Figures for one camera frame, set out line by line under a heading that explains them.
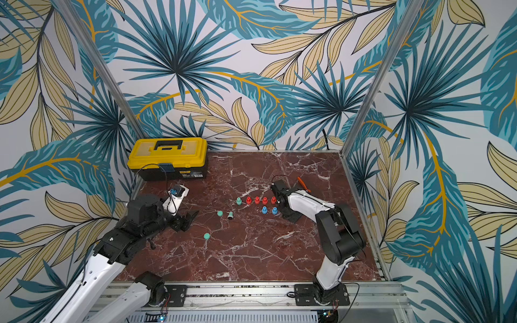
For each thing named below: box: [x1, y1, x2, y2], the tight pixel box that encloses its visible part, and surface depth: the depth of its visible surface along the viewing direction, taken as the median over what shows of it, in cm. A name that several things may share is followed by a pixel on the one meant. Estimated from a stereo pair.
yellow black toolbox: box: [127, 137, 209, 182], surface depth 98 cm
